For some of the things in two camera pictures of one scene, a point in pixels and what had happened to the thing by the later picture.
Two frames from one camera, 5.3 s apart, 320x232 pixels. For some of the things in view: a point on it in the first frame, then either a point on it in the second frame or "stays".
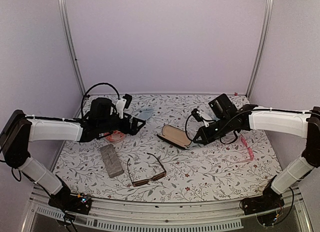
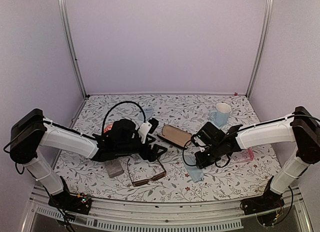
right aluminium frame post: [269, 13] stays
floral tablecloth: [164, 162] stays
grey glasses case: [111, 160] stays
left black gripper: [133, 130] → [152, 156]
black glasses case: [175, 136] stays
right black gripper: [207, 138] → [200, 160]
